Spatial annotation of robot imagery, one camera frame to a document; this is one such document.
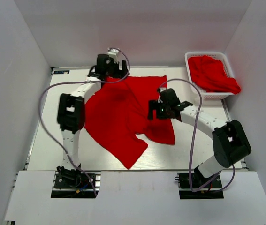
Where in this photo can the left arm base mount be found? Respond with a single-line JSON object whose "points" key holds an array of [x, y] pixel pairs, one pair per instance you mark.
{"points": [[74, 184]]}

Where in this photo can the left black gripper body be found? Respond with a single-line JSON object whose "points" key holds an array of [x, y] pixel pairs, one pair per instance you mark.
{"points": [[113, 70]]}

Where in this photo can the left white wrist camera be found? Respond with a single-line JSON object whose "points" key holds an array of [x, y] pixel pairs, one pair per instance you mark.
{"points": [[113, 53]]}

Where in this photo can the red t-shirt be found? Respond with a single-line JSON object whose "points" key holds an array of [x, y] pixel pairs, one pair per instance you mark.
{"points": [[117, 113]]}

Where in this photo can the white plastic basket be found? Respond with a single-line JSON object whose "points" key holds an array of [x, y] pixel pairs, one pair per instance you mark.
{"points": [[227, 68]]}

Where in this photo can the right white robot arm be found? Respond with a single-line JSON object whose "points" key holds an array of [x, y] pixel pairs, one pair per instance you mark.
{"points": [[230, 143]]}

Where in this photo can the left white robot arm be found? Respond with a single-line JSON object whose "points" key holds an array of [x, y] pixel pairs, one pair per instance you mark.
{"points": [[71, 108]]}

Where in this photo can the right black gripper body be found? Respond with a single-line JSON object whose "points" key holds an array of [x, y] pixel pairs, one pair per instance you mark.
{"points": [[163, 110]]}

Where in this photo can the red shirts in basket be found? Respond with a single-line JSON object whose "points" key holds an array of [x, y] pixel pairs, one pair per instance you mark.
{"points": [[209, 74]]}

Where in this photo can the dark blue label sticker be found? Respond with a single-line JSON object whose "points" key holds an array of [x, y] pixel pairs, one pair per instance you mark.
{"points": [[61, 72]]}

